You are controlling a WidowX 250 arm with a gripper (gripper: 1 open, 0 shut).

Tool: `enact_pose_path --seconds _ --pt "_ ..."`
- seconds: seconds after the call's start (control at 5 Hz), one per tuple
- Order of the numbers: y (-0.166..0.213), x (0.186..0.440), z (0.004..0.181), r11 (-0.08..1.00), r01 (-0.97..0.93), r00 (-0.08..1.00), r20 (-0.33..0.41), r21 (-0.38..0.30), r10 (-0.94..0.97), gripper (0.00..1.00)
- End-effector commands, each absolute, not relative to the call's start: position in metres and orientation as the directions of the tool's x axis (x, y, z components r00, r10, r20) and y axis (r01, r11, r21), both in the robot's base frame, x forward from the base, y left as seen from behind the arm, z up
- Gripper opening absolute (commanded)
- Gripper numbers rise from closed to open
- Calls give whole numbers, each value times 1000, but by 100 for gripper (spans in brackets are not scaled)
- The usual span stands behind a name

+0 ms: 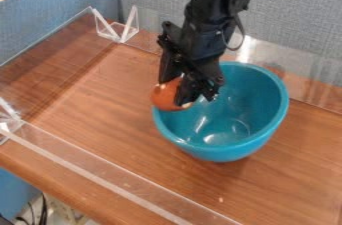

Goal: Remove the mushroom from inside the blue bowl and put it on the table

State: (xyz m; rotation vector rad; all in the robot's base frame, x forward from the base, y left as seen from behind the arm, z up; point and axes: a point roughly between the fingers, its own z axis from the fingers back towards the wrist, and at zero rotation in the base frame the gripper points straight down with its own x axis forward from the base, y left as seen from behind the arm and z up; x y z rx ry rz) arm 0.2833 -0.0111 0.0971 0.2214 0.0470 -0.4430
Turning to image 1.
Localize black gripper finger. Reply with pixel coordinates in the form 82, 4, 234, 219
158, 50, 182, 84
176, 74, 201, 106

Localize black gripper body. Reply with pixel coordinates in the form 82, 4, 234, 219
155, 20, 226, 102

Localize toy mushroom brown cap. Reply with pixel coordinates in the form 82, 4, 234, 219
151, 77, 193, 111

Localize blue plastic bowl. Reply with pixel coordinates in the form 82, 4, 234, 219
153, 62, 289, 162

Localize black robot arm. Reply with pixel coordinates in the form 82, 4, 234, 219
151, 0, 250, 111

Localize clear acrylic back barrier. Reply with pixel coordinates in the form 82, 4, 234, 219
90, 6, 342, 114

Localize clear acrylic barrier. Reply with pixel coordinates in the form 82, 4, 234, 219
0, 6, 95, 67
90, 6, 342, 114
0, 97, 242, 225

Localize clear acrylic left barrier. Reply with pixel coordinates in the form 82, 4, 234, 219
0, 6, 95, 67

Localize clear acrylic front barrier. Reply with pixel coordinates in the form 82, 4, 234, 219
0, 97, 242, 225

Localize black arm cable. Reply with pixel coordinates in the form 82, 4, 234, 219
221, 15, 246, 52

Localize black floor cables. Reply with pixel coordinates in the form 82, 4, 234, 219
0, 192, 50, 225

